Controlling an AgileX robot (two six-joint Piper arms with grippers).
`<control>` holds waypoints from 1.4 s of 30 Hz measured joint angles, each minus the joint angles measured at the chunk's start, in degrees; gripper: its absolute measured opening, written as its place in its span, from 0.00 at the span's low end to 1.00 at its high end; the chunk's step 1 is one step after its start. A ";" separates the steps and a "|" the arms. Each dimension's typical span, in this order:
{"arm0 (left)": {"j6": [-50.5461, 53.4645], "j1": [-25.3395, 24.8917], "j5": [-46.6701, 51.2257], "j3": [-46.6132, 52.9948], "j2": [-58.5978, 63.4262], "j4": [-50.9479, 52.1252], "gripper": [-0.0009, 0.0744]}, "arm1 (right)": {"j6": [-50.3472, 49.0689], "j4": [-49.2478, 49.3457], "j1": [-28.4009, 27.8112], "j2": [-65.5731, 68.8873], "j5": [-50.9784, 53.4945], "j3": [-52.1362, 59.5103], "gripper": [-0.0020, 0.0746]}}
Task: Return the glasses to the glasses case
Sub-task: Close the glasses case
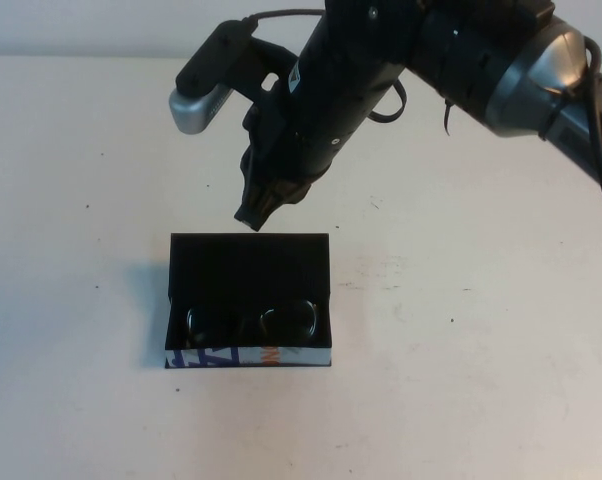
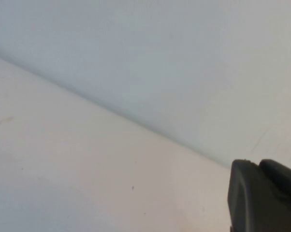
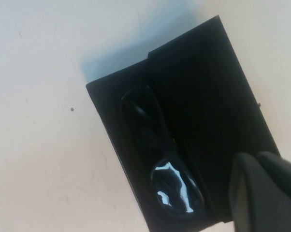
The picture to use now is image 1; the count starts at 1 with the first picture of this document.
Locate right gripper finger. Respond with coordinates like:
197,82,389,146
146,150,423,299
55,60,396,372
233,182,270,233
260,178,315,222

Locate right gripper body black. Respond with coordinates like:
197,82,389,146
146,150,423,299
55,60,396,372
239,43,403,202

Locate black glasses case box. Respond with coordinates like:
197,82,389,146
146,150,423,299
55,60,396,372
163,232,336,372

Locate dark framed glasses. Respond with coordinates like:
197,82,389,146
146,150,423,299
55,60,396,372
183,297,321,349

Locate black flat cable loop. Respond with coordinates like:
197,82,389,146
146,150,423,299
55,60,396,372
369,78,409,123

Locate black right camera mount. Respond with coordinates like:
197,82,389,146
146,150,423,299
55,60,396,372
230,35,298,109

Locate black right camera cable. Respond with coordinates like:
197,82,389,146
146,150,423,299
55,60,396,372
239,8,328,26

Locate right wrist camera silver tip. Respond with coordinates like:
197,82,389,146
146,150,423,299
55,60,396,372
168,18,255,137

